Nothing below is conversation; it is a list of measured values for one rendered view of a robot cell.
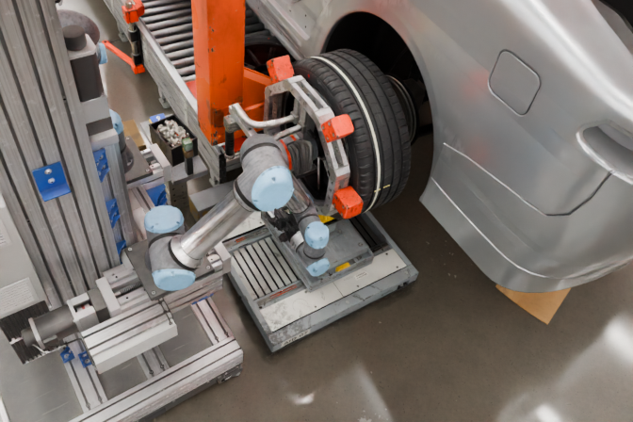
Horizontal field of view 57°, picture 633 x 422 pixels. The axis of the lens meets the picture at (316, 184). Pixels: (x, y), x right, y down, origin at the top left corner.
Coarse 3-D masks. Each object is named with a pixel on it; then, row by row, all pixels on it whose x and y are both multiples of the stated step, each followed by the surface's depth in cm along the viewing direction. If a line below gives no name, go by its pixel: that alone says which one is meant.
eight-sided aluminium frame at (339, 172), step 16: (288, 80) 214; (304, 80) 215; (272, 96) 235; (304, 96) 209; (272, 112) 247; (320, 112) 204; (272, 128) 249; (320, 128) 204; (336, 144) 207; (336, 176) 206; (320, 208) 227
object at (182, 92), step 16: (112, 0) 384; (144, 32) 345; (144, 48) 348; (160, 48) 336; (160, 64) 333; (176, 80) 319; (176, 96) 325; (192, 96) 312; (192, 112) 309; (208, 144) 302; (224, 144) 291; (224, 160) 298
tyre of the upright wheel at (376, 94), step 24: (312, 72) 214; (336, 72) 211; (360, 72) 213; (336, 96) 205; (360, 96) 206; (384, 96) 211; (360, 120) 204; (384, 120) 209; (360, 144) 204; (384, 144) 208; (408, 144) 214; (360, 168) 207; (384, 168) 212; (408, 168) 219; (312, 192) 249; (360, 192) 213; (384, 192) 221; (336, 216) 236
